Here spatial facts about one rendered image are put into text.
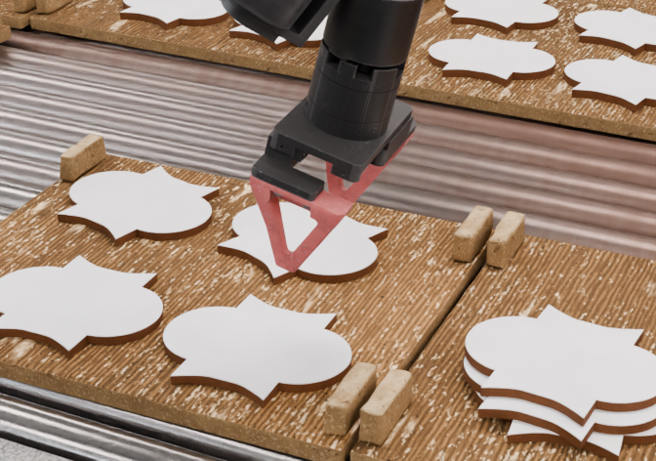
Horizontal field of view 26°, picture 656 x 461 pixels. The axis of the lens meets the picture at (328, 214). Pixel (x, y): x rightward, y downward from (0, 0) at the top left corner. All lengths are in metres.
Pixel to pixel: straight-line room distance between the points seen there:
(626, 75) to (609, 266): 0.41
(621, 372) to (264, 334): 0.27
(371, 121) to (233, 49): 0.74
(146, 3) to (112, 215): 0.57
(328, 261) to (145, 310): 0.16
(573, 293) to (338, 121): 0.32
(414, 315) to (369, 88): 0.27
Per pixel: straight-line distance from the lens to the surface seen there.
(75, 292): 1.15
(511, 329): 1.06
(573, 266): 1.21
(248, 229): 1.23
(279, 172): 0.92
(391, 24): 0.89
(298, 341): 1.07
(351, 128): 0.93
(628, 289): 1.18
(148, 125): 1.52
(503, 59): 1.61
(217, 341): 1.07
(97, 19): 1.77
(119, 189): 1.31
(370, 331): 1.10
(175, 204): 1.28
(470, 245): 1.19
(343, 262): 1.18
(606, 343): 1.06
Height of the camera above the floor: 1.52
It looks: 27 degrees down
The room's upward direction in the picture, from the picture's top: straight up
